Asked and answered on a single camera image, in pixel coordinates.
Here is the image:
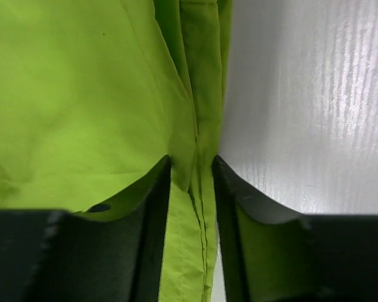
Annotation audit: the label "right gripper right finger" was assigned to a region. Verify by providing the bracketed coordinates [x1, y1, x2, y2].
[212, 157, 378, 301]

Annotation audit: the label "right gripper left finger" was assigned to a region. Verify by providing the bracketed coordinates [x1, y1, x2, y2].
[0, 156, 171, 301]

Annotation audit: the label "lime green shorts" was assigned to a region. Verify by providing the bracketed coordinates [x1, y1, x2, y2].
[0, 1, 233, 301]

